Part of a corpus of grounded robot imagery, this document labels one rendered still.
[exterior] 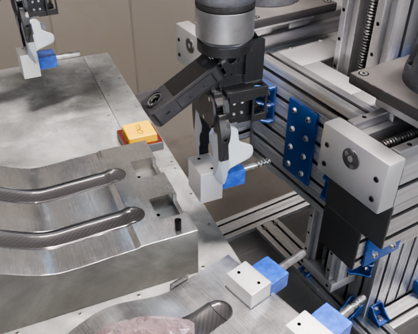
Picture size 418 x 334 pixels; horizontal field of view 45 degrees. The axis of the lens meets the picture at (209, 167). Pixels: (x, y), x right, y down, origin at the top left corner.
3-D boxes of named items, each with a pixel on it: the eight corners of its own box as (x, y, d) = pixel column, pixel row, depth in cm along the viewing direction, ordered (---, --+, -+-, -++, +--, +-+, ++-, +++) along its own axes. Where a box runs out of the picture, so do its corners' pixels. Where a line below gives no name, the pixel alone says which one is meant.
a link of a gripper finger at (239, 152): (259, 183, 74) (255, 123, 71) (222, 193, 72) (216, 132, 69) (249, 175, 77) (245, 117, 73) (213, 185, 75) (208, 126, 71)
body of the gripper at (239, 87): (266, 124, 71) (273, 42, 64) (210, 137, 69) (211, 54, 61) (241, 100, 77) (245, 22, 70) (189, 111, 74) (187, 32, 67)
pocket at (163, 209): (176, 209, 83) (176, 191, 81) (188, 230, 79) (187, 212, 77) (150, 216, 82) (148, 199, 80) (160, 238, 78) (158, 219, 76)
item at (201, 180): (261, 166, 85) (263, 138, 81) (276, 183, 81) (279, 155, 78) (188, 185, 80) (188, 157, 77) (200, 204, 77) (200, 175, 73)
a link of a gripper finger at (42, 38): (60, 61, 108) (50, 16, 105) (32, 66, 106) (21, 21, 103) (58, 58, 111) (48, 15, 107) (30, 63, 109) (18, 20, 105)
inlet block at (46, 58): (77, 59, 119) (74, 38, 116) (83, 68, 115) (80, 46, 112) (20, 70, 114) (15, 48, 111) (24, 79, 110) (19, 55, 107)
